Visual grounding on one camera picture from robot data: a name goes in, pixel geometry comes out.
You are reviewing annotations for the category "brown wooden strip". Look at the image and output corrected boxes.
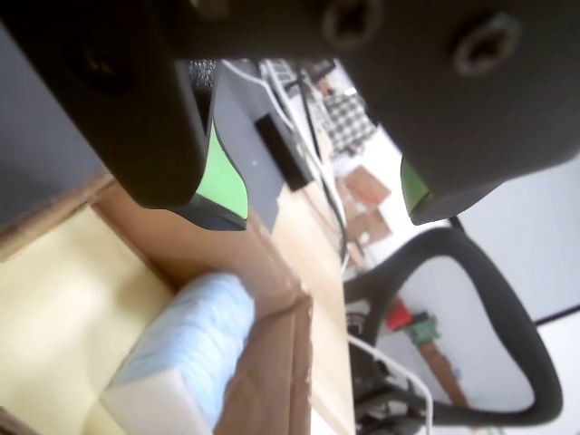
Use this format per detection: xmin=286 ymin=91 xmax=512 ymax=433
xmin=418 ymin=339 xmax=469 ymax=407

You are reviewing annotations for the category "black white checkerboard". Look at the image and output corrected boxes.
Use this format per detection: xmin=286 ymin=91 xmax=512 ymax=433
xmin=318 ymin=84 xmax=380 ymax=158

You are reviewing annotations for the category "white blue yarn-wrapped block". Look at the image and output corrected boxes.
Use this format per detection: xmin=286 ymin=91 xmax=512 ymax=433
xmin=99 ymin=271 xmax=257 ymax=435

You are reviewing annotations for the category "black rectangular device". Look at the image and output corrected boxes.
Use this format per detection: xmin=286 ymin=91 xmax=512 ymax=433
xmin=255 ymin=114 xmax=314 ymax=190

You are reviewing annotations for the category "open cardboard box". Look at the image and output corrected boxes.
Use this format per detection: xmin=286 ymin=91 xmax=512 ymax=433
xmin=0 ymin=173 xmax=315 ymax=435

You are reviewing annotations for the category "grey table mat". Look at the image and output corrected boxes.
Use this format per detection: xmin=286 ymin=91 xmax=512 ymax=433
xmin=211 ymin=58 xmax=314 ymax=235
xmin=0 ymin=22 xmax=115 ymax=214

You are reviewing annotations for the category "green red circuit board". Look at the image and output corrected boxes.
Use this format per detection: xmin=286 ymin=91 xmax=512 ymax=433
xmin=385 ymin=302 xmax=442 ymax=348

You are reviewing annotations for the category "thin white cable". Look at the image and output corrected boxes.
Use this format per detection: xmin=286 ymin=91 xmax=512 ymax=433
xmin=347 ymin=334 xmax=435 ymax=435

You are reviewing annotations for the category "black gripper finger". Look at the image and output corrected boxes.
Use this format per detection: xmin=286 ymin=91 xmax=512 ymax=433
xmin=324 ymin=0 xmax=580 ymax=227
xmin=0 ymin=0 xmax=250 ymax=233

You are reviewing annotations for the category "pale yellow paper box liner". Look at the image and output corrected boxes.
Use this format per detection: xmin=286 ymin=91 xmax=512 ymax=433
xmin=0 ymin=204 xmax=177 ymax=435

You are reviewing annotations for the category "black office chair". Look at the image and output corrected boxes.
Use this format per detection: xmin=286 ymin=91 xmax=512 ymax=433
xmin=343 ymin=226 xmax=565 ymax=430

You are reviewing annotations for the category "black hanging cable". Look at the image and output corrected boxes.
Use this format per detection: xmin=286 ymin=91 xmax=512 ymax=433
xmin=295 ymin=63 xmax=351 ymax=273

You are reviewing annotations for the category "brown cardboard carton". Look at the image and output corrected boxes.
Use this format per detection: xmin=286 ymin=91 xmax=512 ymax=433
xmin=347 ymin=209 xmax=393 ymax=248
xmin=336 ymin=164 xmax=392 ymax=215

